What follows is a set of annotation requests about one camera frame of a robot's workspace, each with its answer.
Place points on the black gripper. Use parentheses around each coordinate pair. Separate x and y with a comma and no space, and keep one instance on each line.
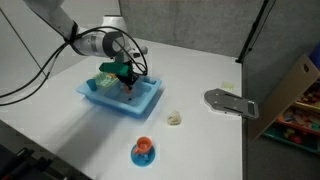
(130,79)

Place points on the small orange cup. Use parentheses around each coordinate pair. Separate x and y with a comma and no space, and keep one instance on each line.
(127,88)

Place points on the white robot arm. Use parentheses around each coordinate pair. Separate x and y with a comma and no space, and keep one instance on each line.
(100,43)

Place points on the blue toy sink basin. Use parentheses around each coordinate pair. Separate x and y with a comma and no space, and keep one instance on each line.
(133,104)

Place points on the blue toy cup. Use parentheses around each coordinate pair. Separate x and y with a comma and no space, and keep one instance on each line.
(91,83)

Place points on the yellow dish rack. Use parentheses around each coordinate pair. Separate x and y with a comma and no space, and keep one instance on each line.
(105,80)

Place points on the grey toy faucet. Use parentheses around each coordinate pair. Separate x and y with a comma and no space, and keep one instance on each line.
(143,50)

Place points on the crumpled cream paper ball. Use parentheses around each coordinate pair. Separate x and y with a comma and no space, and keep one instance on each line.
(174,118)

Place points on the grey metal mounting plate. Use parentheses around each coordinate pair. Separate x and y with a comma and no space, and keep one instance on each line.
(227,102)

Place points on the yellow sticky note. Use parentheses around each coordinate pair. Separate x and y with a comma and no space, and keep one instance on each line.
(227,86)

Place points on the black equipment at table edge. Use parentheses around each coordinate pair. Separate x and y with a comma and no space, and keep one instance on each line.
(22,166)

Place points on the black vertical pole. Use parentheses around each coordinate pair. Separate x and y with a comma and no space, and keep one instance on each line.
(252,32)

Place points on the wooden toy storage shelf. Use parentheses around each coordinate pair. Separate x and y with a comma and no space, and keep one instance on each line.
(291,113)

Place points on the green wrist camera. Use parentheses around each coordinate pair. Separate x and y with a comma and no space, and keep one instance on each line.
(115,68)

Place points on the orange teacup with handle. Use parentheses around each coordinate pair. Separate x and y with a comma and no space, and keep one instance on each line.
(143,145)

